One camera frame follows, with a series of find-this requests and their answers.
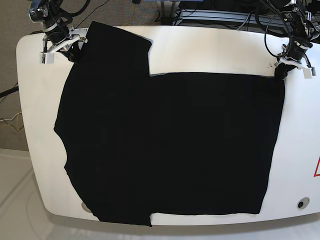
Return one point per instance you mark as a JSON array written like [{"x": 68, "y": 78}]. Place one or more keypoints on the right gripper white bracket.
[{"x": 70, "y": 45}]

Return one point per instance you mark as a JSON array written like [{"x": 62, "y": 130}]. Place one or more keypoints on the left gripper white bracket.
[{"x": 296, "y": 56}]

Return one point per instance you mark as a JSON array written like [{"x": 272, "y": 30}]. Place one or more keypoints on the black T-shirt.
[{"x": 185, "y": 143}]

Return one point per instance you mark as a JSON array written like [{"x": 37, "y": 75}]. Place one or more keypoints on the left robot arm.
[{"x": 302, "y": 28}]

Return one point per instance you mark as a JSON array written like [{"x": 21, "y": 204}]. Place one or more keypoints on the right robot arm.
[{"x": 52, "y": 17}]

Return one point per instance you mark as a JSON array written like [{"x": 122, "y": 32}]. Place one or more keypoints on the red warning triangle sticker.
[{"x": 317, "y": 170}]

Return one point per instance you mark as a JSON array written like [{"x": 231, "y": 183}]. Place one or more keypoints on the round table grommet hole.
[{"x": 303, "y": 203}]

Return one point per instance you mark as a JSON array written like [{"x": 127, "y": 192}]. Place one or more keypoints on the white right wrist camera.
[{"x": 46, "y": 58}]

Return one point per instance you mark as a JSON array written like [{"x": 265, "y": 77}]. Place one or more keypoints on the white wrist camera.
[
  {"x": 46, "y": 58},
  {"x": 309, "y": 72}
]

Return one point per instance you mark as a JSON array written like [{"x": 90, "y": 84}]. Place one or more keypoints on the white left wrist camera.
[{"x": 309, "y": 72}]

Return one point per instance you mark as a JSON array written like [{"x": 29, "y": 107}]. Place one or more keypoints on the aluminium frame rail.
[{"x": 229, "y": 17}]

